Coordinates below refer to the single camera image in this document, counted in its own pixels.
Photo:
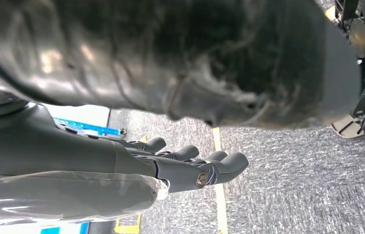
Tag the blue metal shelf rack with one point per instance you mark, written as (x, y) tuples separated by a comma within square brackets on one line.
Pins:
[(98, 130)]

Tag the yellow floor tape square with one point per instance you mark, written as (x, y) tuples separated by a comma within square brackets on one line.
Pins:
[(220, 206)]

